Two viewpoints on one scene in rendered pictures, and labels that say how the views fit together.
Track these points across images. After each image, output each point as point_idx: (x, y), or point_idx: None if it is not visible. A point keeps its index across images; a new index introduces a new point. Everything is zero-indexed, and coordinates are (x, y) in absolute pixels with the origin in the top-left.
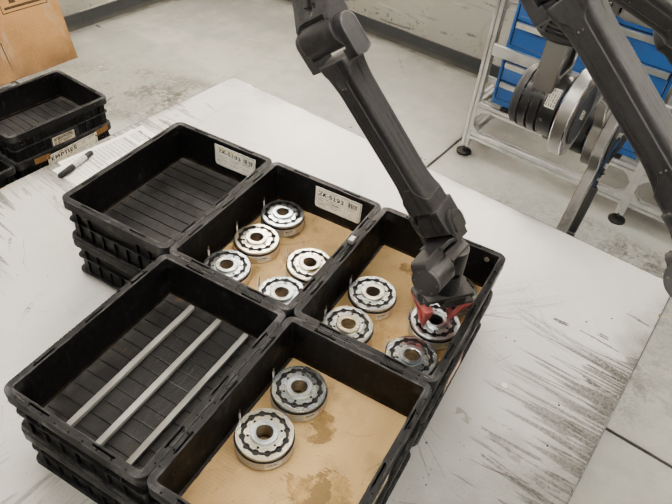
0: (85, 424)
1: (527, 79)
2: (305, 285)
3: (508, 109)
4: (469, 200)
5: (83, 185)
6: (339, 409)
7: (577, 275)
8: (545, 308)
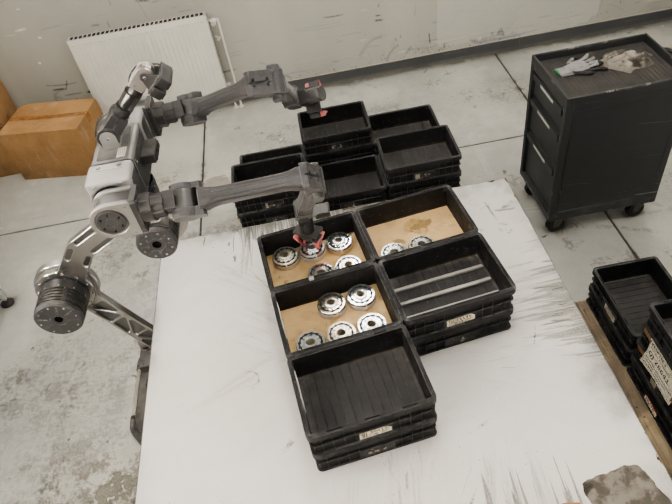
0: (486, 292)
1: (164, 228)
2: (356, 269)
3: (175, 246)
4: (165, 344)
5: (416, 402)
6: (383, 246)
7: (192, 271)
8: (231, 267)
